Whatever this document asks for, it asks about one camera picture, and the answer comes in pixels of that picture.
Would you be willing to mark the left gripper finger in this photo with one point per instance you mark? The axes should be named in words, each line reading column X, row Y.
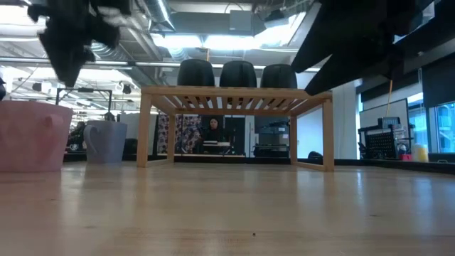
column 64, row 73
column 76, row 71

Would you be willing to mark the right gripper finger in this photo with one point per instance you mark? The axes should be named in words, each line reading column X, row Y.
column 341, row 76
column 327, row 35

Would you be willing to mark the pink coffee mug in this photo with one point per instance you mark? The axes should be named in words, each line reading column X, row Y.
column 25, row 138

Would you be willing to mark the lavender coffee mug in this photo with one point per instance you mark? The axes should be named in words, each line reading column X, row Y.
column 106, row 142

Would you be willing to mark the black mug orange inside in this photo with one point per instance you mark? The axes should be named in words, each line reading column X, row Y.
column 237, row 74

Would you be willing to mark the black mug red inside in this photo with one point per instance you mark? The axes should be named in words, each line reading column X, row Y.
column 195, row 74

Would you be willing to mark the all black coffee mug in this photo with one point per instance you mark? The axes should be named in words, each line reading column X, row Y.
column 278, row 76

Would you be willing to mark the person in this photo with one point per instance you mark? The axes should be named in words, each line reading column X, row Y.
column 213, row 135
column 77, row 137

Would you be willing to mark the black pegboard cart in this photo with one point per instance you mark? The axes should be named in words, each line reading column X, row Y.
column 382, row 144

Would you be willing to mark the grey ceiling box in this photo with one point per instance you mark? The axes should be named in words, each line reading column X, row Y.
column 241, row 22

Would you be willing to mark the grey printer stack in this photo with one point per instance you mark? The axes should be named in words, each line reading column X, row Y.
column 273, row 133

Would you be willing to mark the small red container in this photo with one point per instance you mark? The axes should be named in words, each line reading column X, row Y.
column 405, row 157

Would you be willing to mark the slatted wooden rack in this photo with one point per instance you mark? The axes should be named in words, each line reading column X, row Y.
column 234, row 93

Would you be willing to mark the yellow container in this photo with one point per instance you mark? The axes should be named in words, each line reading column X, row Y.
column 420, row 153

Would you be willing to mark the floral patterned panel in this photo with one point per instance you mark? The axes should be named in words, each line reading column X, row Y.
column 177, row 133

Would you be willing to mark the black tall cabinet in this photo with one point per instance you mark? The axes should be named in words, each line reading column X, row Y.
column 235, row 135

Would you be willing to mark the black metal frame stand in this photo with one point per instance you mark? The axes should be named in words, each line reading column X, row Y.
column 83, row 90

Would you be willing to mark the silver ventilation duct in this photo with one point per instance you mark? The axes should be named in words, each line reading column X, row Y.
column 106, row 51

